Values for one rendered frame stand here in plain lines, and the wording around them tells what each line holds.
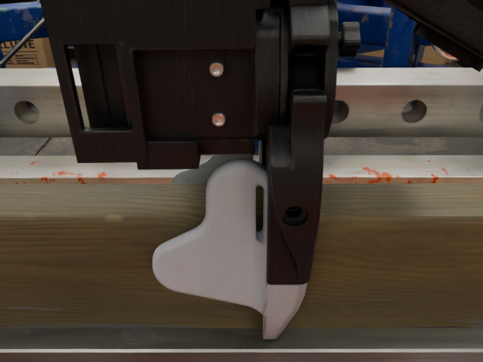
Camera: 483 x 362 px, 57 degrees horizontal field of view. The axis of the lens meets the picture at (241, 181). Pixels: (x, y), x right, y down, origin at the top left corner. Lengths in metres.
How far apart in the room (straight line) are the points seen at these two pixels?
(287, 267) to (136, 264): 0.07
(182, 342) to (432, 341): 0.11
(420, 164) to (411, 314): 0.18
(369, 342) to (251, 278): 0.07
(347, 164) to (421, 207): 0.18
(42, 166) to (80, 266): 0.20
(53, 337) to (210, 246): 0.10
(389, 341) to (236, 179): 0.11
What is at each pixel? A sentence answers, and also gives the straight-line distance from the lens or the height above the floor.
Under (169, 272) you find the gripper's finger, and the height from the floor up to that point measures 1.04.
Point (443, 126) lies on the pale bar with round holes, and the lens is 0.44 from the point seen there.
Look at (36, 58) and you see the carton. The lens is 4.31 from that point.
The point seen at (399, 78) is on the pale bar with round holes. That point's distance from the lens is 0.42.
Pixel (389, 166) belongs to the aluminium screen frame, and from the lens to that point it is 0.38.
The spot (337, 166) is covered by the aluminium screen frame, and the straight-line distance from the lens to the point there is 0.37.
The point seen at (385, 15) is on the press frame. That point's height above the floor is 1.01.
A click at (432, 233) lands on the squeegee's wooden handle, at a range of 0.20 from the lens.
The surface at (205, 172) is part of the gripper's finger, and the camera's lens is 0.22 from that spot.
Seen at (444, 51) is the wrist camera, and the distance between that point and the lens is 0.18.
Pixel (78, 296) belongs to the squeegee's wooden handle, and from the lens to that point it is 0.22.
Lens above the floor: 1.16
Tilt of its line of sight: 31 degrees down
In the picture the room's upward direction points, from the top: straight up
